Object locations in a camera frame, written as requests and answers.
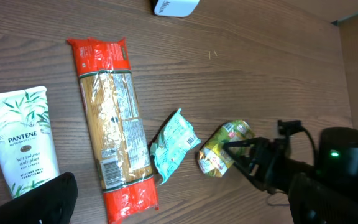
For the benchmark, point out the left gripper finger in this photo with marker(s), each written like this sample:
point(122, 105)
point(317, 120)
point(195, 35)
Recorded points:
point(52, 202)

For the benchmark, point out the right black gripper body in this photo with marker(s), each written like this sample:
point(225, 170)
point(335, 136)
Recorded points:
point(276, 170)

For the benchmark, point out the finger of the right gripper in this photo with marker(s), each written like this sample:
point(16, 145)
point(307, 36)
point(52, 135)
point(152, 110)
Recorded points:
point(244, 156)

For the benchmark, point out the green yellow snack pouch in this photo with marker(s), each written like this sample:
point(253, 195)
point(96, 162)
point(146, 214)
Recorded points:
point(212, 159)

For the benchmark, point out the teal snack packet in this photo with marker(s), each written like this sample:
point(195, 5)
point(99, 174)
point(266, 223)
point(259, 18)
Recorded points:
point(174, 140)

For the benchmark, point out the white Pantene tube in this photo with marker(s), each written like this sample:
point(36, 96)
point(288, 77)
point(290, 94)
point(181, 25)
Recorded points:
point(27, 151)

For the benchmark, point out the spaghetti pack orange ends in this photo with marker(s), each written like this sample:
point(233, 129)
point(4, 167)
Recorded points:
point(115, 127)

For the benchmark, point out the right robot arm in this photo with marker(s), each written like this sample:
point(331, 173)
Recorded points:
point(324, 192)

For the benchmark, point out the white barcode scanner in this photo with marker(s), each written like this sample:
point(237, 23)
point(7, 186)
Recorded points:
point(175, 8)

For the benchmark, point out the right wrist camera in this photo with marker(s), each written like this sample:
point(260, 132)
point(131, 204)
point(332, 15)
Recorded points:
point(289, 127)

